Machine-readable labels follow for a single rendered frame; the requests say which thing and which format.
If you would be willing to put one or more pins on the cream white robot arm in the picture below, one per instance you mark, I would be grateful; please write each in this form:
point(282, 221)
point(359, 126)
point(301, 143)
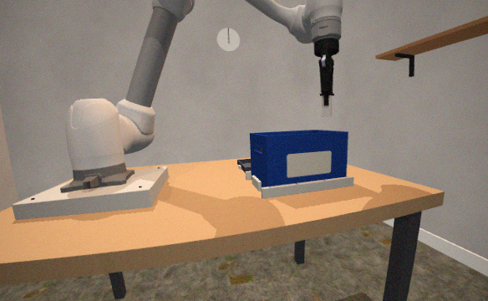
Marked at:
point(97, 136)

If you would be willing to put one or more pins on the blue plastic crate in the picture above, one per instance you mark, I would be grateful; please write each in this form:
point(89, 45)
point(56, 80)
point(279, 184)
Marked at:
point(287, 158)

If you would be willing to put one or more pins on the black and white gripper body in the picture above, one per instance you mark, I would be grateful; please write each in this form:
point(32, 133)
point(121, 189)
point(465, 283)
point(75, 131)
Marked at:
point(328, 47)

